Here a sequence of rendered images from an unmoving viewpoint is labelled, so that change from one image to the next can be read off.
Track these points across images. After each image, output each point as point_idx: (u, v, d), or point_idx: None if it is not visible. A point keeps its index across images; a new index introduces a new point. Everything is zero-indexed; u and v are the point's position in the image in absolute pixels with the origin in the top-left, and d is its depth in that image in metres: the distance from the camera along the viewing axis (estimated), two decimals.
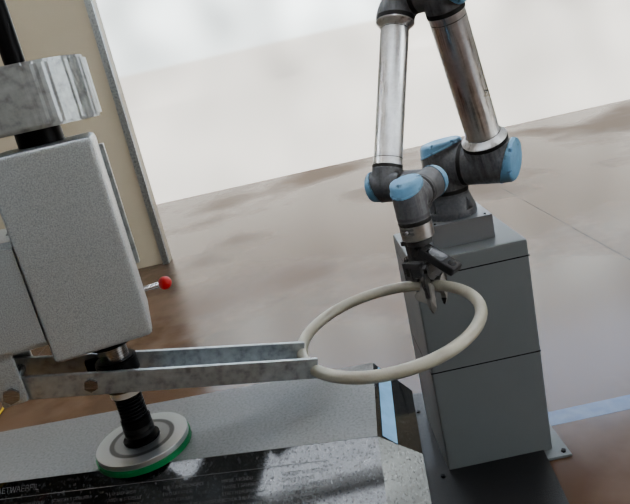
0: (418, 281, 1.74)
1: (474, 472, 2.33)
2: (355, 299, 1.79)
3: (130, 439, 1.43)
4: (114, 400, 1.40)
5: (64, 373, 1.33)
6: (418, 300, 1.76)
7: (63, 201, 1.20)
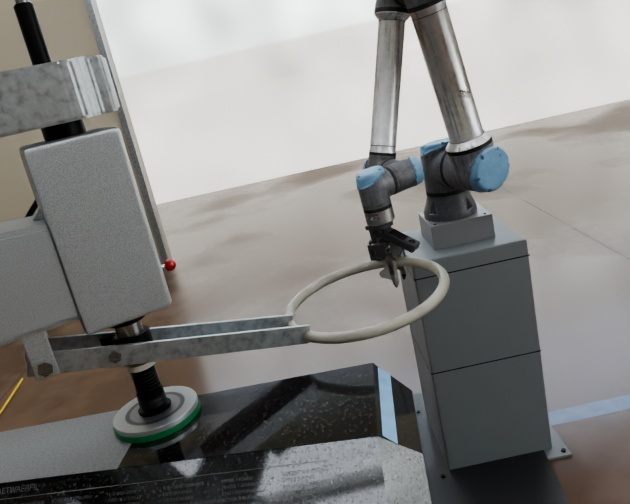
0: (382, 260, 1.98)
1: (474, 472, 2.33)
2: (327, 279, 2.01)
3: (147, 409, 1.55)
4: (132, 372, 1.52)
5: (89, 347, 1.44)
6: (382, 277, 2.00)
7: (95, 185, 1.33)
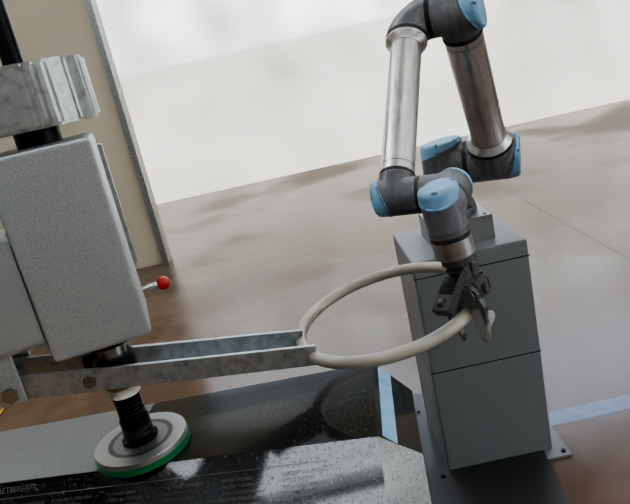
0: None
1: (474, 472, 2.33)
2: (352, 285, 1.79)
3: (129, 439, 1.43)
4: (113, 400, 1.40)
5: (62, 371, 1.33)
6: None
7: (62, 201, 1.20)
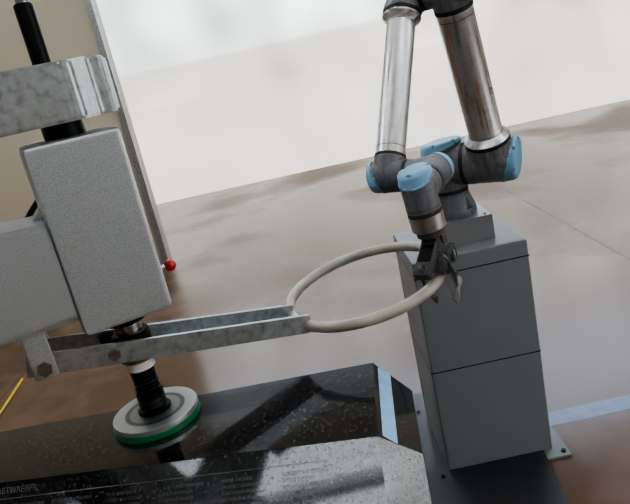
0: None
1: (474, 472, 2.33)
2: (327, 267, 1.99)
3: (147, 409, 1.55)
4: (131, 373, 1.52)
5: (88, 346, 1.43)
6: None
7: (95, 186, 1.33)
